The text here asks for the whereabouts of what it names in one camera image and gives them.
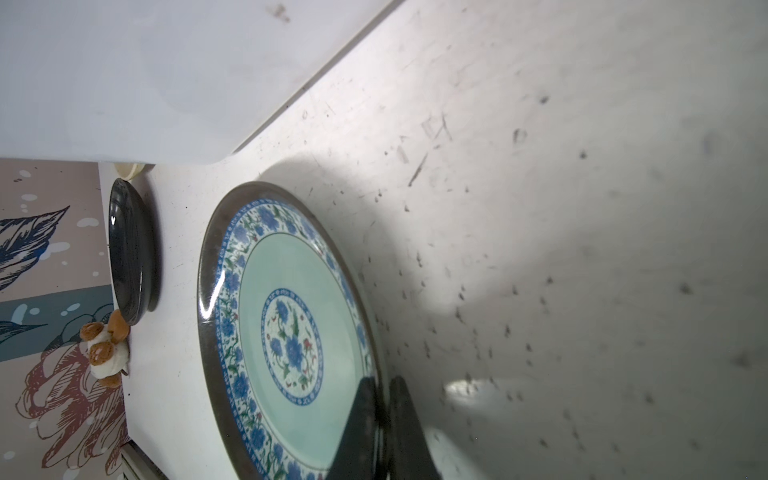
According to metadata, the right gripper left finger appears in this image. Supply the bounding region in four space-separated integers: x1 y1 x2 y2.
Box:
327 377 377 480

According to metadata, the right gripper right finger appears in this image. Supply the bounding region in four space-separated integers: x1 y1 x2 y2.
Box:
387 376 441 480

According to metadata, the small plush toy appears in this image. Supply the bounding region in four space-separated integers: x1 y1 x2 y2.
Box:
79 310 131 389

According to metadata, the white plastic bin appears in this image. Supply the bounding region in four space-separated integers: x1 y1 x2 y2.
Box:
1 1 395 164

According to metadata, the black round plate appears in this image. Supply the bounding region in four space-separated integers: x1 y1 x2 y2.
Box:
107 178 160 326

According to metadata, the yellow round plate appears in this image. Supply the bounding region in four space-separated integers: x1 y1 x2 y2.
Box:
114 163 147 181

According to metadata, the teal floral plate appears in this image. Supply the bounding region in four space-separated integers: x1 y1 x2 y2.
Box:
197 181 381 479

